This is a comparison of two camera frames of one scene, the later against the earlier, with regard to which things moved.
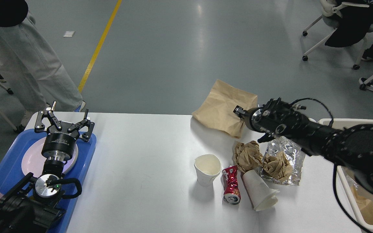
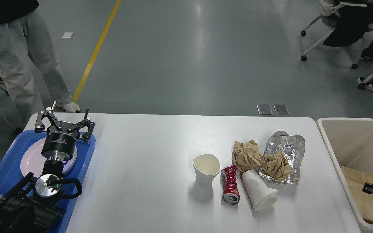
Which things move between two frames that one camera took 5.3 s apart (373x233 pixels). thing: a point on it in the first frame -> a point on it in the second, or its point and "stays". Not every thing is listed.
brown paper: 277,166 stays
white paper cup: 208,167 stays
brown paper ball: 247,156 stays
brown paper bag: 217,113 -> 369,204
